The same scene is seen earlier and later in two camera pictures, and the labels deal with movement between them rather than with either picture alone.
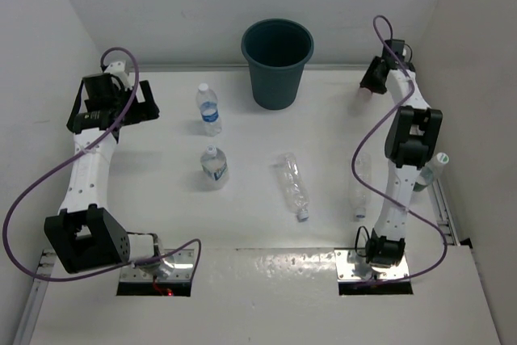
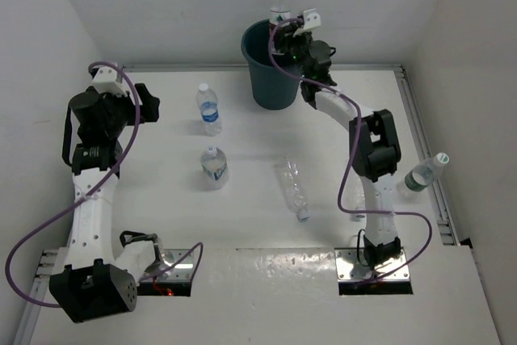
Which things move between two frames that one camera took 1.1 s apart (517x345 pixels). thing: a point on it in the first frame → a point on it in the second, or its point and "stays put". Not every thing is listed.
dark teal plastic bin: [276, 50] stays put
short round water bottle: [214, 162] stays put
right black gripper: [368, 78] → [284, 37]
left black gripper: [142, 111] stays put
